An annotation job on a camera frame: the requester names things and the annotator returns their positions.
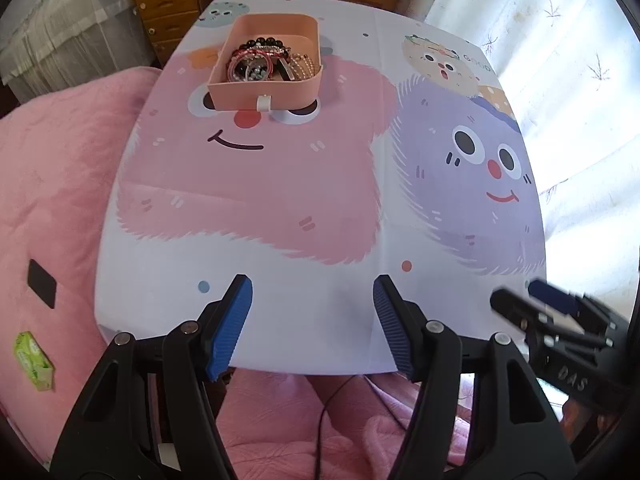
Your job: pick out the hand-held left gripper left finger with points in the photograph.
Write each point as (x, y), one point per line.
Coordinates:
(230, 330)

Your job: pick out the pink blanket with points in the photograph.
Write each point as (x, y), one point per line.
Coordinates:
(50, 185)

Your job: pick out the white curtain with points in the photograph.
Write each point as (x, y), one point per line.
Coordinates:
(575, 110)

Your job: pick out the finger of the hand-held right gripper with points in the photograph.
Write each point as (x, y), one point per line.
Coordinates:
(550, 292)
(510, 307)

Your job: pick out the cartoon printed table cover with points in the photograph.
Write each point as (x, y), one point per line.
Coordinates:
(325, 200)

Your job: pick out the pink jewelry box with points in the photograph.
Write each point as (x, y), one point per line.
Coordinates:
(235, 97)

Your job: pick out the green tissue packet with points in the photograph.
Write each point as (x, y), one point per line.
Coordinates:
(32, 360)

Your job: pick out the wooden desk with drawers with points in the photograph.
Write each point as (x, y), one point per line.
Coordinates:
(165, 5)

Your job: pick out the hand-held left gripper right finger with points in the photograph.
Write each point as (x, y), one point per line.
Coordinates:
(395, 330)

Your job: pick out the white lace bed cover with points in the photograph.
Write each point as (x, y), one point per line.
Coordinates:
(60, 25)

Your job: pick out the black rectangular card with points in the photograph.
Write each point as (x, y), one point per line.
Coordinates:
(42, 284)

